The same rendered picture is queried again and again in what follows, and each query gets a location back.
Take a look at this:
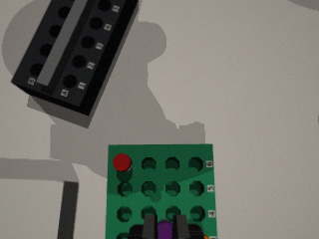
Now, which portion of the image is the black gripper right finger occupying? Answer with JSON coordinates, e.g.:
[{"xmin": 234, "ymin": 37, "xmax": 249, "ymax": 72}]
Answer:
[{"xmin": 173, "ymin": 215, "xmax": 204, "ymax": 239}]

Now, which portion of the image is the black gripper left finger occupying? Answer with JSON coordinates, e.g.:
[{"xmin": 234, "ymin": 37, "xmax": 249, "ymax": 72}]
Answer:
[{"xmin": 128, "ymin": 215, "xmax": 158, "ymax": 239}]

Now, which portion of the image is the black rectangular block with holes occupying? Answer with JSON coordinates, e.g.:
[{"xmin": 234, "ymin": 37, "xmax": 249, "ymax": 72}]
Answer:
[{"xmin": 11, "ymin": 0, "xmax": 139, "ymax": 116}]

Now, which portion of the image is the green tube rack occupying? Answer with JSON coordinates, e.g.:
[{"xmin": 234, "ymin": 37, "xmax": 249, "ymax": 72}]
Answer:
[{"xmin": 106, "ymin": 144, "xmax": 217, "ymax": 239}]

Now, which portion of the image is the violet tube cap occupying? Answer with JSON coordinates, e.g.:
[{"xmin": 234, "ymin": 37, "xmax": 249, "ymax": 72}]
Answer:
[{"xmin": 158, "ymin": 218, "xmax": 173, "ymax": 239}]

